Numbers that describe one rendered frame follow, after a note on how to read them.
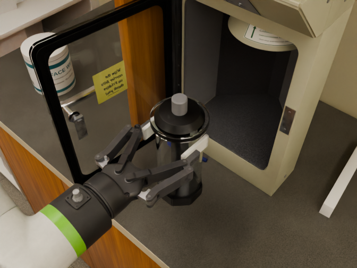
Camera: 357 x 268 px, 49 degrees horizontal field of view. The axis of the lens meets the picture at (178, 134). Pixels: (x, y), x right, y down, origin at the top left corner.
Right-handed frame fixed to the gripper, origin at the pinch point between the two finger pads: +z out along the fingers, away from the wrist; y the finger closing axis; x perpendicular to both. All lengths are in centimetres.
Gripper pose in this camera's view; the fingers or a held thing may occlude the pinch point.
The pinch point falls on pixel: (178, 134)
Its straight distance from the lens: 73.3
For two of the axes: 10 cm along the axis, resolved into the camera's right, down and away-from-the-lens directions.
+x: -0.1, 6.7, 7.4
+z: 6.6, -5.5, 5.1
